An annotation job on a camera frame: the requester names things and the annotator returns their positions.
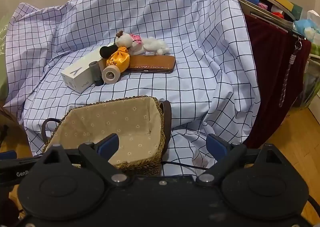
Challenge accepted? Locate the pink toy block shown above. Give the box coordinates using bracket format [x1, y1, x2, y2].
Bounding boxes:
[258, 2, 268, 10]

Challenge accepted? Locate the black cable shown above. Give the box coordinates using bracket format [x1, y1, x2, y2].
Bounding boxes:
[161, 160, 208, 170]

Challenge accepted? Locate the braided rope keychain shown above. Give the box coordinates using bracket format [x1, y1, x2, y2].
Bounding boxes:
[279, 38, 302, 107]

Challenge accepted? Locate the green cushion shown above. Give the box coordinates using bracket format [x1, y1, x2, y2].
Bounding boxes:
[0, 15, 11, 103]

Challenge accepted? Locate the white phone box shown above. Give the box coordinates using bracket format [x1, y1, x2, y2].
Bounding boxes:
[61, 47, 106, 93]

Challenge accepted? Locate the beige tape roll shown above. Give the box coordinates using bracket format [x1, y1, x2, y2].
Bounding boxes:
[101, 65, 120, 84]

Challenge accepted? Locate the grey cylinder tube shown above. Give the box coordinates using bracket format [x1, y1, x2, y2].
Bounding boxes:
[89, 61, 104, 86]

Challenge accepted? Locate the woven basket with beige lining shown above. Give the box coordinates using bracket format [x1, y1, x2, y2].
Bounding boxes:
[41, 96, 171, 176]

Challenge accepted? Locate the red toy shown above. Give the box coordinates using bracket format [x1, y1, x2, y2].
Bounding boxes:
[272, 12, 284, 19]

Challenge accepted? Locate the white plush with green hat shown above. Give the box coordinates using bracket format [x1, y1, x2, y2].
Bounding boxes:
[114, 31, 133, 48]

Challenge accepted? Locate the dark red velvet cloth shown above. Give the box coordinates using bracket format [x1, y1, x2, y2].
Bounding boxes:
[244, 15, 311, 148]

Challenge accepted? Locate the cluttered side shelf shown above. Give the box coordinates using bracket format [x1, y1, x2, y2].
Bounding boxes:
[239, 0, 319, 45]

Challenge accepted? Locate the wooden side table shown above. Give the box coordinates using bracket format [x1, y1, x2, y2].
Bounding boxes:
[1, 106, 32, 158]

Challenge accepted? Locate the blue checked cloth cover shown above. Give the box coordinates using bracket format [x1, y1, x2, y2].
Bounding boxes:
[5, 0, 260, 176]

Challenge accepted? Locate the yellow box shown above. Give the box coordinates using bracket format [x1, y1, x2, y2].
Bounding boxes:
[274, 0, 294, 11]

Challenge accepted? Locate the black foam microphone cover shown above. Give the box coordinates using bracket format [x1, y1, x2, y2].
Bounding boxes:
[99, 44, 118, 59]

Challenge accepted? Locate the white fluffy plush toy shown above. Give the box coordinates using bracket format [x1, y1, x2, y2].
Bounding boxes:
[129, 34, 170, 55]

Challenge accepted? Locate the brown leather case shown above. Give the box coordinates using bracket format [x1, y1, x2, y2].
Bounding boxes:
[127, 55, 176, 73]

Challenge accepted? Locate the orange satin drawstring pouch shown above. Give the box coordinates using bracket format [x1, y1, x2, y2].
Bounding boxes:
[106, 46, 130, 73]

